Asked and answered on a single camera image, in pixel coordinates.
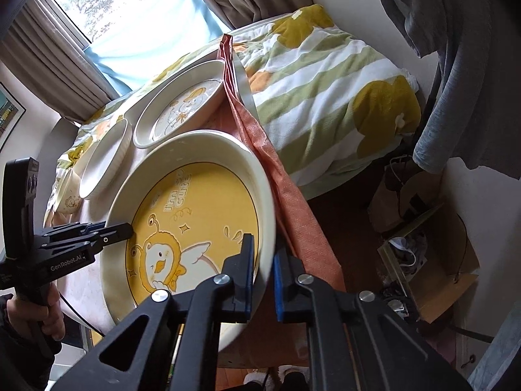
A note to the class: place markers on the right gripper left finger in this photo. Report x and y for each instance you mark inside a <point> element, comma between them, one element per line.
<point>170,341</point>

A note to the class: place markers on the left brown curtain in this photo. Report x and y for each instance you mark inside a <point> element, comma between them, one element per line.
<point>42,55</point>

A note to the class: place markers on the plain white deep plate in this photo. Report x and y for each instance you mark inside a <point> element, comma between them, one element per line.
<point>106,160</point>

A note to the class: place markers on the person's left hand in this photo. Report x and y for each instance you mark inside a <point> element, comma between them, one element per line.
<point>22,314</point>

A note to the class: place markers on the cardboard box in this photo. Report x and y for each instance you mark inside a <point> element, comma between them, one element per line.
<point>428,261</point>

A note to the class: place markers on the yellow duck plate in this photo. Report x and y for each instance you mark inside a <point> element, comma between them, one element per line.
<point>190,202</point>

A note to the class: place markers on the floral striped quilt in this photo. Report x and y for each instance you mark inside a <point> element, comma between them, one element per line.
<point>329,103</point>

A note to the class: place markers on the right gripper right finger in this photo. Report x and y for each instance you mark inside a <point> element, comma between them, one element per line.
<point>355,341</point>

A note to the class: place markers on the pink floral tablecloth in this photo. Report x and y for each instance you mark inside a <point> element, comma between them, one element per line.
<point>264,342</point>

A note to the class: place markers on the cream duck cap plate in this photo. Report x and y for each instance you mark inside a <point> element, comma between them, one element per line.
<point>184,104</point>

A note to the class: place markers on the framed colourful picture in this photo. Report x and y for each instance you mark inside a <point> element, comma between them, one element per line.
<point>11,111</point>

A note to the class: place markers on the grey hanging clothes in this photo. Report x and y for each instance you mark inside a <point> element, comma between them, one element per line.
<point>477,114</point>

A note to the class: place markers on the cream printed bowl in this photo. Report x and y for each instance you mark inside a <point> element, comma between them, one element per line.
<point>69,200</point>

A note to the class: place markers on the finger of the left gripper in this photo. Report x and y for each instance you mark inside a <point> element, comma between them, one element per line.
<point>72,230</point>
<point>89,245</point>

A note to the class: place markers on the blue sheer curtain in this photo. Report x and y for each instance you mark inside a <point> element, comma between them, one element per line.
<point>146,36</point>

